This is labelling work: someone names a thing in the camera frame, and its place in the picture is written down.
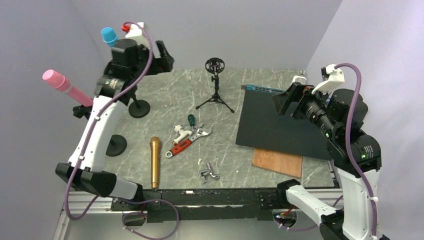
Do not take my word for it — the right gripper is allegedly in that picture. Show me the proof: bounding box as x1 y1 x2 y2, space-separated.
271 80 338 138

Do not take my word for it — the blue mic round-base stand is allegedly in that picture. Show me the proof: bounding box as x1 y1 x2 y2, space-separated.
128 93 151 119

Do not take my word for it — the black tripod mic stand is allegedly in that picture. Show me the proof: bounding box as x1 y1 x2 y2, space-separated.
195 57 235 113

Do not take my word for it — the blue microphone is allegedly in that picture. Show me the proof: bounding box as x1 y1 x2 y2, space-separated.
100 27 118 48

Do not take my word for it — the gold microphone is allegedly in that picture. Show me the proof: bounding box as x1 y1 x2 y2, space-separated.
150 136 161 189

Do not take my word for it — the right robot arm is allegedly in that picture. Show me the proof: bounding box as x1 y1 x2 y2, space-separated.
272 82 385 240

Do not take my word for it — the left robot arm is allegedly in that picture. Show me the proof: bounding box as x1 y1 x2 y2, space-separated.
55 38 174 210

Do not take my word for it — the pink mic round-base stand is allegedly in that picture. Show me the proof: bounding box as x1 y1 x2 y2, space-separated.
72 105 127 157

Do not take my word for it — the pink microphone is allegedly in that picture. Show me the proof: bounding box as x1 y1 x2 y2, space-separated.
42 69 94 107

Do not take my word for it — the wooden board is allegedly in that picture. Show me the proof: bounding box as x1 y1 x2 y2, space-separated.
252 148 303 178

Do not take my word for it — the white plastic faucet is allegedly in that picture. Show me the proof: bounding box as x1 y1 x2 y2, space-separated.
172 125 193 146

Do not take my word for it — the small metal clamp part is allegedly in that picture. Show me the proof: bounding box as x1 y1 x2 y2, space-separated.
199 162 220 184

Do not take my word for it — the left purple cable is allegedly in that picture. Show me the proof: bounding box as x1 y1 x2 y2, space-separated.
63 21 180 240

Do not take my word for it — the purple cable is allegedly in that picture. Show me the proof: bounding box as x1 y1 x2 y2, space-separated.
274 62 379 240
63 21 180 240

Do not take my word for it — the white bracket behind switch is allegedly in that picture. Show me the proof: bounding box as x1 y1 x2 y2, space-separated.
291 75 307 85

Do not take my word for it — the black network switch box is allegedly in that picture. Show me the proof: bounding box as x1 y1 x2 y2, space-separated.
235 84 332 161

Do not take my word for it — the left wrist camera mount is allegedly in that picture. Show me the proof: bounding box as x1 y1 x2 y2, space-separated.
121 23 145 41

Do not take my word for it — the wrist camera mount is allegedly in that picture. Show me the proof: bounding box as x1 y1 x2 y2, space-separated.
121 23 145 41
311 64 345 95

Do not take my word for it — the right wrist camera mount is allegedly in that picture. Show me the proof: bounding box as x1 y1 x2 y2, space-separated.
311 64 345 95

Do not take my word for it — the green handle screwdriver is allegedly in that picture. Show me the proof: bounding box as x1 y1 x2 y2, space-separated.
187 114 196 127

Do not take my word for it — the red handle adjustable wrench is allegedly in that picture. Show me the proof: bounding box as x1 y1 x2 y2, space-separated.
165 123 212 158

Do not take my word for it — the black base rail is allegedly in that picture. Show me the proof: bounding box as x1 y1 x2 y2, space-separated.
110 187 291 223

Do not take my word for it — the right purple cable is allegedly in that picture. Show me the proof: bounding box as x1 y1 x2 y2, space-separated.
274 62 379 240

